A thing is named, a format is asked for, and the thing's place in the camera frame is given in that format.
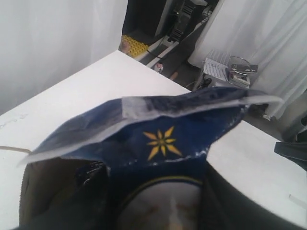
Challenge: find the white wire rack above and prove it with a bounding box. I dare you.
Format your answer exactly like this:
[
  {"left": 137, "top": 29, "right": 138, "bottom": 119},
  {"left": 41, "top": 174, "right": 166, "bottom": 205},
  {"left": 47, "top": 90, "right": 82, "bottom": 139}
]
[{"left": 202, "top": 49, "right": 231, "bottom": 82}]

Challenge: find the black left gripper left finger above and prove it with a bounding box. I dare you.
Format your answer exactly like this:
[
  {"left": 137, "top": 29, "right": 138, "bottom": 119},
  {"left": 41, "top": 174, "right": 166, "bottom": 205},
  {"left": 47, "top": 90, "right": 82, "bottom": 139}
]
[{"left": 17, "top": 159, "right": 113, "bottom": 230}]

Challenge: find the dark equipment rack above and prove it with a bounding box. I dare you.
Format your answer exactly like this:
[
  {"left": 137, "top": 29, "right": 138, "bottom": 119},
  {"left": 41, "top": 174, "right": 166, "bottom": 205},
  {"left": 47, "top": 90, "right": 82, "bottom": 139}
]
[{"left": 162, "top": 0, "right": 219, "bottom": 43}]

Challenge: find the yellow studded floor mat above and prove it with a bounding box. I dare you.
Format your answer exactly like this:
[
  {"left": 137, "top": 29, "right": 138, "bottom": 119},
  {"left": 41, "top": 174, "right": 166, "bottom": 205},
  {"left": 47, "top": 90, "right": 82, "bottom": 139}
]
[{"left": 119, "top": 35, "right": 149, "bottom": 58}]

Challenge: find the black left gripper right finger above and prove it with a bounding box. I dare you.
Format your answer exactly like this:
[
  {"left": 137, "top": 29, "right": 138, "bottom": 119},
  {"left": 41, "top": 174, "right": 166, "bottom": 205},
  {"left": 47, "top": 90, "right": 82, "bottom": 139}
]
[{"left": 197, "top": 163, "right": 303, "bottom": 230}]

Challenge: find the spaghetti packet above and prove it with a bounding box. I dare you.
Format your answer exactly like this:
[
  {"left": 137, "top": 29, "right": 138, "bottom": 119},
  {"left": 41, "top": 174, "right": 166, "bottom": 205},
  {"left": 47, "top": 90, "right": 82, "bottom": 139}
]
[{"left": 23, "top": 87, "right": 280, "bottom": 230}]

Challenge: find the shiny metal object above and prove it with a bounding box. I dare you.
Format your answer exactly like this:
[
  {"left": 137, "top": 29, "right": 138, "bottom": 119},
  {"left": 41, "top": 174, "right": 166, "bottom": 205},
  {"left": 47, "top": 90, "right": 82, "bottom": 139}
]
[{"left": 226, "top": 56, "right": 258, "bottom": 88}]

